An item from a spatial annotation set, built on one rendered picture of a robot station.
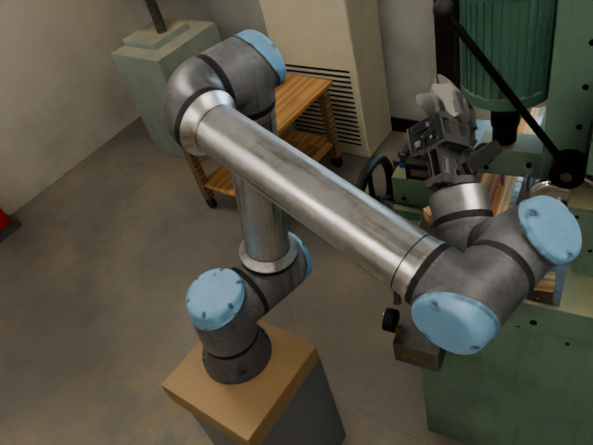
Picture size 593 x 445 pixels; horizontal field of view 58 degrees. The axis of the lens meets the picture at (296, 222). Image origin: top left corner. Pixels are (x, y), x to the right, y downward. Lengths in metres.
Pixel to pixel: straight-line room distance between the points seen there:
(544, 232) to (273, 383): 0.92
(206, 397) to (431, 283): 0.94
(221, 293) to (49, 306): 1.80
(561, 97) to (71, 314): 2.40
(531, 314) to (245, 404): 0.72
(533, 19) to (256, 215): 0.65
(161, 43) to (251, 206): 2.22
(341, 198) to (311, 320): 1.64
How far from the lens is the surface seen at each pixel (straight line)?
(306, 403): 1.64
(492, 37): 1.06
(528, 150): 1.24
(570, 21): 1.05
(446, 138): 0.85
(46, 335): 2.88
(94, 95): 4.04
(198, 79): 0.90
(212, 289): 1.32
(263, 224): 1.20
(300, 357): 1.47
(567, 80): 1.10
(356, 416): 2.05
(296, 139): 3.03
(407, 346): 1.43
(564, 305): 1.30
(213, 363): 1.44
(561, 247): 0.71
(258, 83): 0.97
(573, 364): 1.44
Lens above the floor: 1.81
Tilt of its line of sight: 41 degrees down
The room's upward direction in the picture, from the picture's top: 17 degrees counter-clockwise
